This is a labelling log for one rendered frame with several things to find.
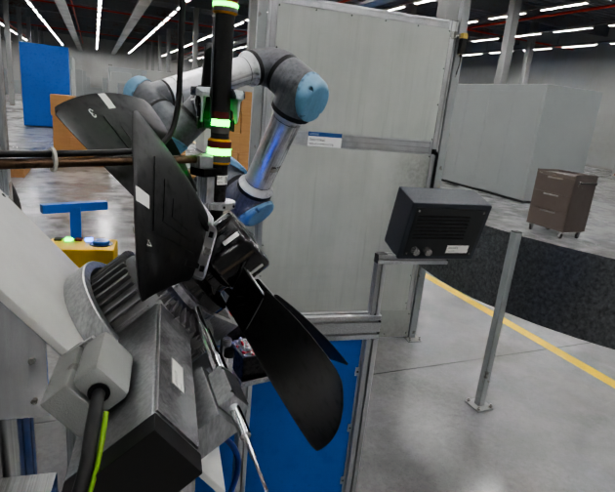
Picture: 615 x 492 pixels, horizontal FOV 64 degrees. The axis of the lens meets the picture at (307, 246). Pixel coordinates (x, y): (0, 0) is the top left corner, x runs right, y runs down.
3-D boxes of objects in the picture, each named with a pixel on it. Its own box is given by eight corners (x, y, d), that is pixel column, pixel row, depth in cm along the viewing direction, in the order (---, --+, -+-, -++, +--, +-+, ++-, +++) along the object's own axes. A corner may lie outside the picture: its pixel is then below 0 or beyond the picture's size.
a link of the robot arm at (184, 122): (151, 138, 119) (184, 105, 119) (179, 166, 116) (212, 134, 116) (134, 123, 112) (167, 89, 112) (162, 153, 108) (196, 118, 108)
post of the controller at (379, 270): (370, 315, 151) (379, 254, 145) (366, 311, 153) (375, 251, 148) (379, 315, 151) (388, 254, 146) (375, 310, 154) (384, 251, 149)
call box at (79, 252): (44, 290, 120) (42, 248, 117) (53, 275, 129) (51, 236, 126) (114, 289, 124) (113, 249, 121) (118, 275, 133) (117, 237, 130)
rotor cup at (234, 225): (176, 281, 77) (242, 230, 77) (158, 235, 87) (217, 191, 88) (226, 328, 86) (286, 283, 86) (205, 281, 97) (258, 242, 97)
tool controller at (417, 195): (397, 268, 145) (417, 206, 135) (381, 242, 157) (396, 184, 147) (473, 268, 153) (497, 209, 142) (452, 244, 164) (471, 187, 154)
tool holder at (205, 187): (205, 213, 87) (207, 157, 85) (182, 205, 92) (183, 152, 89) (242, 208, 94) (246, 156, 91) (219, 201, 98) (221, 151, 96)
